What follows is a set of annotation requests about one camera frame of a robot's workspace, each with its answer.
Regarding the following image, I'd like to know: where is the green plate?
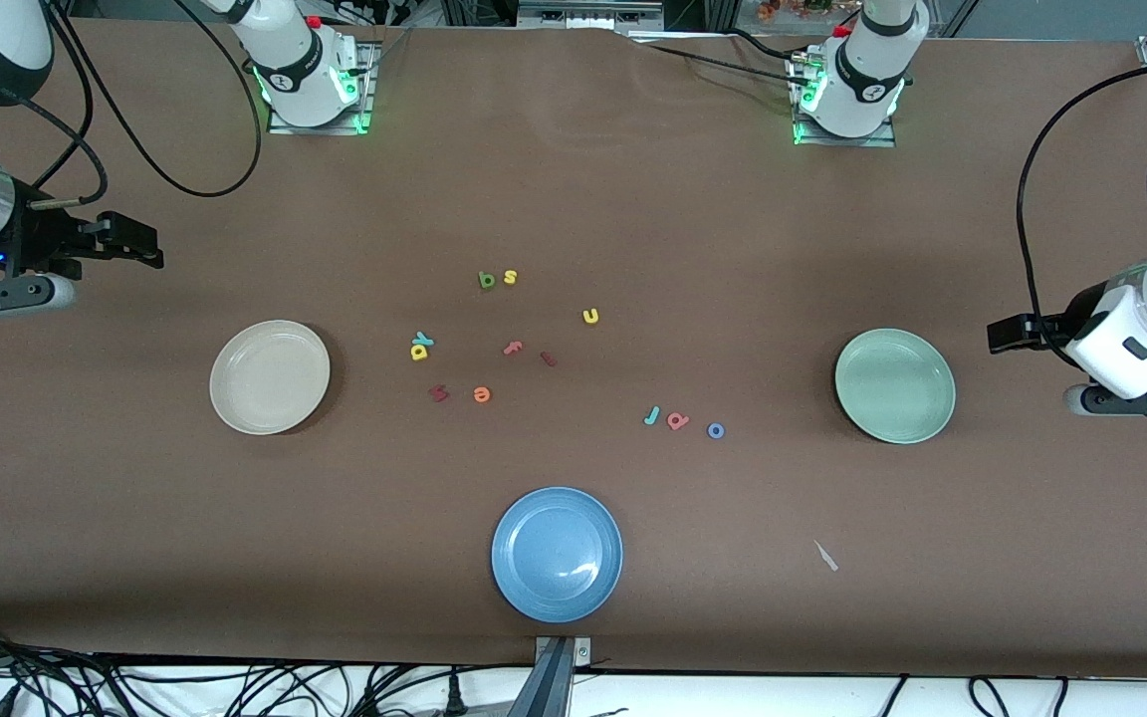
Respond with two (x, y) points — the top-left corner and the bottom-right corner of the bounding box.
(834, 329), (957, 445)

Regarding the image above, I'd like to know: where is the beige brown plate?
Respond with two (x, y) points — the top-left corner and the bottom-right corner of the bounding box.
(209, 320), (332, 436)

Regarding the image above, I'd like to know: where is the brown table cover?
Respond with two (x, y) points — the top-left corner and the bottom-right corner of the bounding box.
(0, 15), (1147, 680)

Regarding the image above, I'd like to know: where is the blue plate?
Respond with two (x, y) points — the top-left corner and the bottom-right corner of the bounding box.
(491, 486), (624, 624)

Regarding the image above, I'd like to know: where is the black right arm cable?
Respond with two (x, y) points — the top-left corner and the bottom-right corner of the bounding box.
(21, 0), (264, 210)

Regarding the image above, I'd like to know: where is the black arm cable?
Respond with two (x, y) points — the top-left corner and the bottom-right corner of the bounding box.
(21, 0), (264, 210)
(1017, 62), (1147, 369)

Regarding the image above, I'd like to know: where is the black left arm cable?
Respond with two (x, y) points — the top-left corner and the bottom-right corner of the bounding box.
(1017, 62), (1147, 369)

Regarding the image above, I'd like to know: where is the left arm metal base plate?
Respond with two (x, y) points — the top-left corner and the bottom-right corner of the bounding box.
(791, 55), (898, 148)

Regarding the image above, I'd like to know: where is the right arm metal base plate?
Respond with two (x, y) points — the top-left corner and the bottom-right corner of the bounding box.
(267, 40), (377, 135)

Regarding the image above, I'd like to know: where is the black looped cable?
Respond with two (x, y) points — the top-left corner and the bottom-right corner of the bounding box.
(967, 675), (1070, 717)

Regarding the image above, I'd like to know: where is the black cable on table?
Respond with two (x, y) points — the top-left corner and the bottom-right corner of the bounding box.
(623, 28), (818, 89)

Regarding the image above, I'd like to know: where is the grey metal frame box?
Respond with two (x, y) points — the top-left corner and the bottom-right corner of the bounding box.
(517, 0), (664, 29)

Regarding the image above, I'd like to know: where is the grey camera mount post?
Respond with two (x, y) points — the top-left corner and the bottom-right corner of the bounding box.
(531, 635), (594, 717)

